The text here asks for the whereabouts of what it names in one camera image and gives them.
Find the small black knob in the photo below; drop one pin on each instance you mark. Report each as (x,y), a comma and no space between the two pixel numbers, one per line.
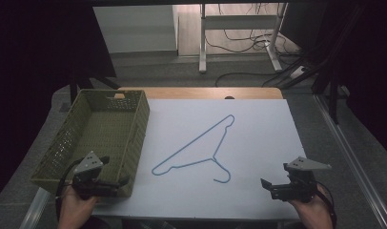
(229,97)

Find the white power strip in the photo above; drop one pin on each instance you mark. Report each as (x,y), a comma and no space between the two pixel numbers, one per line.
(298,72)

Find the person's right hand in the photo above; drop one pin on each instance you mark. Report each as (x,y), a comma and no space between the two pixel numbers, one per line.
(315,211)

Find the olive green plastic basket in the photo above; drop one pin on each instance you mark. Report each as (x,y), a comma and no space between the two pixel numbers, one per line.
(109,133)

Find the white metal desk frame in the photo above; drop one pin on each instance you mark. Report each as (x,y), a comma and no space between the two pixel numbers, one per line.
(239,22)

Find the white table mat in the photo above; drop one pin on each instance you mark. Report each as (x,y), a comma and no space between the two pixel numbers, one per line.
(252,152)

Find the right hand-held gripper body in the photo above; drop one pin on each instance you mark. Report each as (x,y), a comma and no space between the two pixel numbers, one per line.
(301,178)

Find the aluminium floor rail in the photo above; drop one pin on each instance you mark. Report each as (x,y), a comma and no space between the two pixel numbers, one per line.
(356,159)

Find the white cabinet panel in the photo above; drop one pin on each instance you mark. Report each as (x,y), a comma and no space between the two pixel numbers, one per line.
(134,28)

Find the person's left hand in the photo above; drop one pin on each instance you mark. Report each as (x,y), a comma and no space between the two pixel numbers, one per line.
(75,210)

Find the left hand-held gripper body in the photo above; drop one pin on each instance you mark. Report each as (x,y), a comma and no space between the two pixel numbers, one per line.
(88,165)

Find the black metal stand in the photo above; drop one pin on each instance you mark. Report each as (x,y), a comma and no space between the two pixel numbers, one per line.
(83,82)
(333,95)

